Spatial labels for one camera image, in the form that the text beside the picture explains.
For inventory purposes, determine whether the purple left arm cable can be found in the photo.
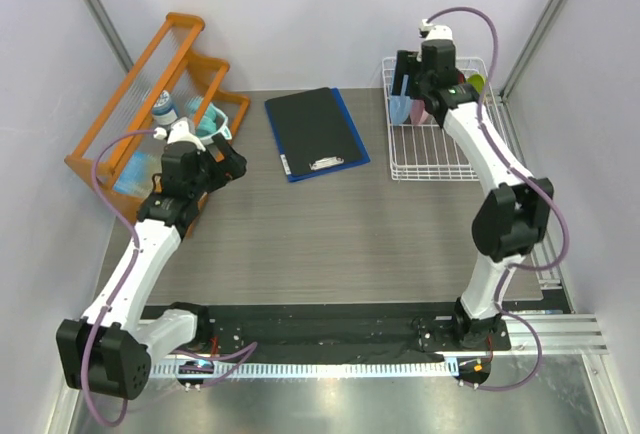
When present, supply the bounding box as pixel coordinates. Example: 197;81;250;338
81;128;259;427

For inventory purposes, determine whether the lime green plate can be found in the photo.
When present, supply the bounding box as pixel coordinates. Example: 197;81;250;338
467;73;486;94

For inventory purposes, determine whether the pink plate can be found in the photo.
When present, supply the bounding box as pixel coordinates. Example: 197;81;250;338
410;100;429;126

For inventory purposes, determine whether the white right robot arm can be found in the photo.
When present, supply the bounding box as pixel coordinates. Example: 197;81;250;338
391;40;554;350

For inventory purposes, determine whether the white wire dish rack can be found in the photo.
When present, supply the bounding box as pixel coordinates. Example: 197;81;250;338
381;56;478;182

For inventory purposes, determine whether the orange wooden shelf rack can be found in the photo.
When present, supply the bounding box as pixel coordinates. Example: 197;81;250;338
65;12;250;222

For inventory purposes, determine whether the blue black clipboard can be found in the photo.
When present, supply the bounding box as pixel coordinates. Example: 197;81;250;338
264;87;370;182

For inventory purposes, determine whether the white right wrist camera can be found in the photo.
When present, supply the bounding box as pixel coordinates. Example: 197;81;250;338
419;19;453;45

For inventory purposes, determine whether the white bowl with teal items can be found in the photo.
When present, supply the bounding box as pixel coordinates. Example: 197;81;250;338
185;97;233;148

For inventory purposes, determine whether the white slotted cable duct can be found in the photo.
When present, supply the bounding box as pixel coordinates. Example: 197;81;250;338
150;358;459;380

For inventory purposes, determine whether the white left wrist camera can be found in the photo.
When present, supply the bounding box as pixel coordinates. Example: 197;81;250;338
152;118;205;150

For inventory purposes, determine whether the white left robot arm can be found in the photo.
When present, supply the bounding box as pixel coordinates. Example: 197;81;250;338
56;134;247;400

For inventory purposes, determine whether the light blue plate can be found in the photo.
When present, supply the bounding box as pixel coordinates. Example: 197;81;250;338
389;73;412;126

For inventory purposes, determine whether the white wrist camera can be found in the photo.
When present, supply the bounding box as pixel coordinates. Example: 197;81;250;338
419;19;453;45
152;118;205;150

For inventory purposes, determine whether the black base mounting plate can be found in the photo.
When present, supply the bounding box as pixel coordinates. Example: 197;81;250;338
142;303;511;360

